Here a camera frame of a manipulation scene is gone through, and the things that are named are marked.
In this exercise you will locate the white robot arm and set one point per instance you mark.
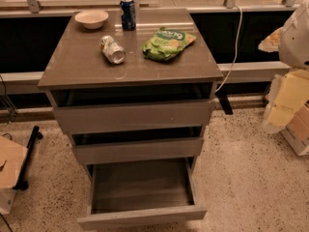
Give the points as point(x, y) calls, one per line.
point(291, 41)

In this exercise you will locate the grey middle drawer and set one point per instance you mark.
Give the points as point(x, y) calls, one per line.
point(131, 145)

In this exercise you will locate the grey drawer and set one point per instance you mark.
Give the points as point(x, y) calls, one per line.
point(131, 108)
point(131, 145)
point(136, 193)

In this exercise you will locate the green chip bag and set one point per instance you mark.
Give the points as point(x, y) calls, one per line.
point(166, 44)

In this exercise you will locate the cardboard box left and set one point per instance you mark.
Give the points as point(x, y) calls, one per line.
point(12, 157)

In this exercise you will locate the cardboard box right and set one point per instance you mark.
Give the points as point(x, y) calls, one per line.
point(297, 132)

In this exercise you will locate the cardboard box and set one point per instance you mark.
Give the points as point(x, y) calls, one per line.
point(12, 157)
point(297, 132)

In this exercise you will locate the grey drawer cabinet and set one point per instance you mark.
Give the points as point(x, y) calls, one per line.
point(78, 63)

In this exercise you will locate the cream ceramic bowl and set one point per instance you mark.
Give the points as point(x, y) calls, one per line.
point(93, 19)

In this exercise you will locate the grey top drawer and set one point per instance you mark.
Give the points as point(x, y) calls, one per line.
point(131, 108)

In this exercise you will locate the silver crushed can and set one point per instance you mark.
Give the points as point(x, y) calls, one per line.
point(114, 53)

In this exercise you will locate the grey bottom drawer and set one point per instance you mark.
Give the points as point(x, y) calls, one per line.
point(136, 193)

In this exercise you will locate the blue soda can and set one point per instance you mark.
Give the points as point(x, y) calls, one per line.
point(128, 14)

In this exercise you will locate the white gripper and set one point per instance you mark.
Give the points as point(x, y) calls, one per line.
point(295, 43)

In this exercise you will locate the black stand leg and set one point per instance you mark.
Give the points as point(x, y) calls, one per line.
point(21, 183)

